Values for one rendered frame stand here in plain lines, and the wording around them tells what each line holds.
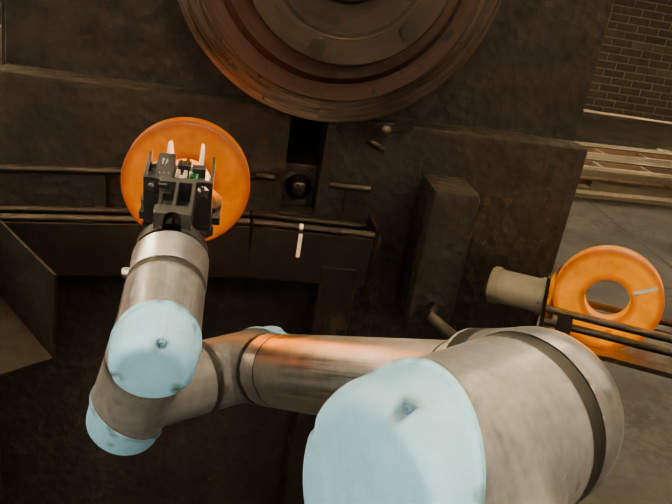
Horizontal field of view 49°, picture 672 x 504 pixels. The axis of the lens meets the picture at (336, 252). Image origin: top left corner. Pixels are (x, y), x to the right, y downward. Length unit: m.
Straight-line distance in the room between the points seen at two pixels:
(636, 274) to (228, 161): 0.60
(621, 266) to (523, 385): 0.73
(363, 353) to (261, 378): 0.14
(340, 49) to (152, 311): 0.49
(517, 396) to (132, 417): 0.41
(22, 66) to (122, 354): 0.73
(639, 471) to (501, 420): 1.76
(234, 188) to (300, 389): 0.33
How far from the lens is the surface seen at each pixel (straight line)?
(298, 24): 0.99
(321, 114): 1.10
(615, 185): 4.73
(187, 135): 0.90
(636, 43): 8.18
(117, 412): 0.72
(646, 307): 1.16
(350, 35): 1.01
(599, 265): 1.14
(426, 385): 0.39
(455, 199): 1.17
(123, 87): 1.20
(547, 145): 1.31
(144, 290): 0.66
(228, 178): 0.91
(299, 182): 1.24
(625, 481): 2.09
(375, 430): 0.38
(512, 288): 1.17
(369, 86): 1.08
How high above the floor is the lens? 1.12
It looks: 22 degrees down
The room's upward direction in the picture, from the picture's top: 10 degrees clockwise
